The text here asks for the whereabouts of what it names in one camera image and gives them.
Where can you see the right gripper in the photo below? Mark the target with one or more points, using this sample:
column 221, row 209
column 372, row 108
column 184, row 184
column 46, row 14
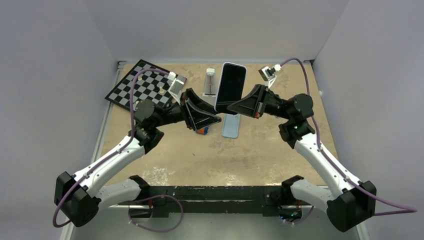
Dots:
column 250, row 105

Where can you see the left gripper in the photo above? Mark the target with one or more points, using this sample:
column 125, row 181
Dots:
column 196, row 113

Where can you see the black phone pink case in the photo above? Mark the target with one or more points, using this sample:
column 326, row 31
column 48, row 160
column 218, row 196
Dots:
column 230, row 87

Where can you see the light blue phone case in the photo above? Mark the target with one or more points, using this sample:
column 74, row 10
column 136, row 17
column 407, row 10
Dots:
column 231, row 125

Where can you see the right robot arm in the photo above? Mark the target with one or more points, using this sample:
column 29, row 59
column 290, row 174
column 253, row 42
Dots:
column 343, row 200

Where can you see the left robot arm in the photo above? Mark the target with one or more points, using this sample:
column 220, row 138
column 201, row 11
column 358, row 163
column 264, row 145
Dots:
column 80, row 196

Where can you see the white metronome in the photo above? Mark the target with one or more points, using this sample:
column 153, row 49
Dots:
column 210, row 84

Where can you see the black white chessboard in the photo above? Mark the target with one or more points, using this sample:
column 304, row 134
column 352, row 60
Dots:
column 146, row 89

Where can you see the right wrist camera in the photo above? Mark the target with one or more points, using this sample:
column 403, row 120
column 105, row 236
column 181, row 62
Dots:
column 269, row 74

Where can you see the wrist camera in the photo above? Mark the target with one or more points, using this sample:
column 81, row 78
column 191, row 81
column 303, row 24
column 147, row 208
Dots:
column 269, row 74
column 176, row 86

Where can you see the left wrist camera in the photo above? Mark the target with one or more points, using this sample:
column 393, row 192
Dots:
column 176, row 86

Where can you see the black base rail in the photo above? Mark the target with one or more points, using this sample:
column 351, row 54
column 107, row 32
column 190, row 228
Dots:
column 268, row 201

